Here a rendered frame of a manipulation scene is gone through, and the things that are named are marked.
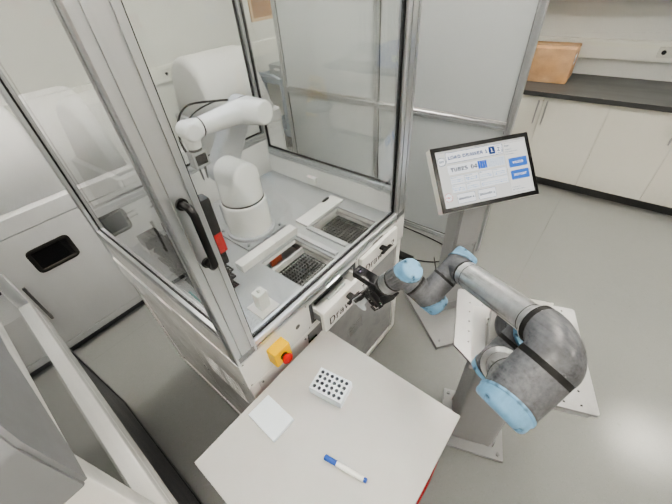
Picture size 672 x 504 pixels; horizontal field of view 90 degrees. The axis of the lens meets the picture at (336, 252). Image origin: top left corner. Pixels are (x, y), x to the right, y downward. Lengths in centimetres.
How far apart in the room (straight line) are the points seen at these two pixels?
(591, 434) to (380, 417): 136
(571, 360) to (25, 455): 83
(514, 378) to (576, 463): 147
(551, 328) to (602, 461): 153
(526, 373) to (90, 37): 92
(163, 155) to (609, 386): 242
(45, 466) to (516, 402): 73
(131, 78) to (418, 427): 115
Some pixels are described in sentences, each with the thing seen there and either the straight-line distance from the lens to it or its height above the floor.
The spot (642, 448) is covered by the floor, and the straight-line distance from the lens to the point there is 241.
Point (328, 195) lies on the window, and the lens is 112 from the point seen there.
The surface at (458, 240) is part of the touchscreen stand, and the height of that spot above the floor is 66.
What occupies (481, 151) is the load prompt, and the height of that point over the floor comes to 116.
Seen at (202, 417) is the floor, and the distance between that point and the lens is 223.
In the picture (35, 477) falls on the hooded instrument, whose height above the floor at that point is 145.
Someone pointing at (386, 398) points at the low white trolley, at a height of 76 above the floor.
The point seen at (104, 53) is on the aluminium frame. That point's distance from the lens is 68.
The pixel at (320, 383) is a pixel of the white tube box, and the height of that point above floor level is 79.
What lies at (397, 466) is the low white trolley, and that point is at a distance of 118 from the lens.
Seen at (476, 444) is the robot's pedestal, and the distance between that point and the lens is 206.
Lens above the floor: 189
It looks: 41 degrees down
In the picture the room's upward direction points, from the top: 5 degrees counter-clockwise
